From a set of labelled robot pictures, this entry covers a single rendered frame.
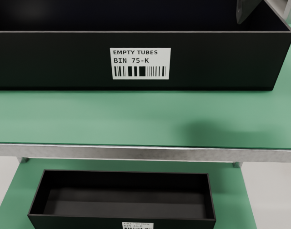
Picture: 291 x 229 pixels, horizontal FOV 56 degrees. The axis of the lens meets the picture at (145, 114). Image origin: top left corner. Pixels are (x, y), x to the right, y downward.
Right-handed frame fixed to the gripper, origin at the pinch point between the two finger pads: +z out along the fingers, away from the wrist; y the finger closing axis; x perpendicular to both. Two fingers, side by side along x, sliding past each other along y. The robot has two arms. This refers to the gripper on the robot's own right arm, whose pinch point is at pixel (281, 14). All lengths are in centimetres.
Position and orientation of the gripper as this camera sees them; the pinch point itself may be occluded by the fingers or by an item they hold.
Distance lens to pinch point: 38.0
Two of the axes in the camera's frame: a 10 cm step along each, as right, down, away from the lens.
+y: -10.0, 0.1, 0.1
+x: 0.1, 9.3, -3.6
